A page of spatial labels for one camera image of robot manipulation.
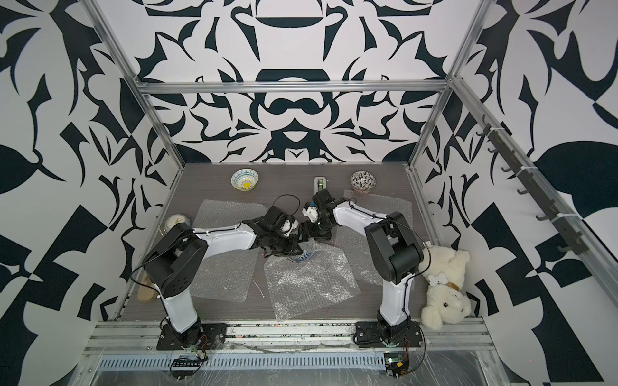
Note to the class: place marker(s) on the grey wall hook rail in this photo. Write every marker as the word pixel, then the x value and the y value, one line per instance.
pixel 537 187

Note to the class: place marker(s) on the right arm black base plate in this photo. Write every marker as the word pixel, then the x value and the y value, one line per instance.
pixel 381 334

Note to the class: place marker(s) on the wooden oval brush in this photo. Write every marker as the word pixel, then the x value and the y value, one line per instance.
pixel 146 291

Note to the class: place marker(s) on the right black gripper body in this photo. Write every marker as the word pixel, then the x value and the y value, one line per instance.
pixel 323 229

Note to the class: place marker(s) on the blue yellow patterned bowl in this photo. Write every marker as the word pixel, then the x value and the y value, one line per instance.
pixel 301 255

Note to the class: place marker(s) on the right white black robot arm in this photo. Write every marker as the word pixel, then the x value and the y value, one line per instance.
pixel 394 247

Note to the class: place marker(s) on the yellow centre patterned bowl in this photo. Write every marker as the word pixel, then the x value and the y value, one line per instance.
pixel 245 179

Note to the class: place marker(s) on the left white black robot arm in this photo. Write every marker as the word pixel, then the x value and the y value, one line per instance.
pixel 173 263

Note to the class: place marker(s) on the left electronics board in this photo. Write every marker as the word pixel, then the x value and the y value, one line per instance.
pixel 186 366

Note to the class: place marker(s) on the white slotted cable duct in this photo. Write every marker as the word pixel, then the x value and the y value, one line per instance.
pixel 251 361

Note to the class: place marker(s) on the black white speckled bowl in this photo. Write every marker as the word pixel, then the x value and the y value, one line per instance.
pixel 362 181

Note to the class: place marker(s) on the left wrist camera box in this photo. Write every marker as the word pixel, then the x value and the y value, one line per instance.
pixel 277 218

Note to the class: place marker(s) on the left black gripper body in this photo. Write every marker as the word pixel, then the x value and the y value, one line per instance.
pixel 278 236

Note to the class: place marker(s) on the aluminium frame rail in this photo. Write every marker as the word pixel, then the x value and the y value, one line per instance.
pixel 303 86

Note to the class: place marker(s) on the right electronics board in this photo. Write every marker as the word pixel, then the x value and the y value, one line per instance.
pixel 396 364

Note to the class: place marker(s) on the electronics board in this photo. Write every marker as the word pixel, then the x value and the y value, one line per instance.
pixel 186 366
pixel 396 364

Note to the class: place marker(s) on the white teddy bear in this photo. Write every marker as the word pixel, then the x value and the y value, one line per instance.
pixel 444 270

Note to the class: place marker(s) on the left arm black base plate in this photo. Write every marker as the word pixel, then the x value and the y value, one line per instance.
pixel 208 336

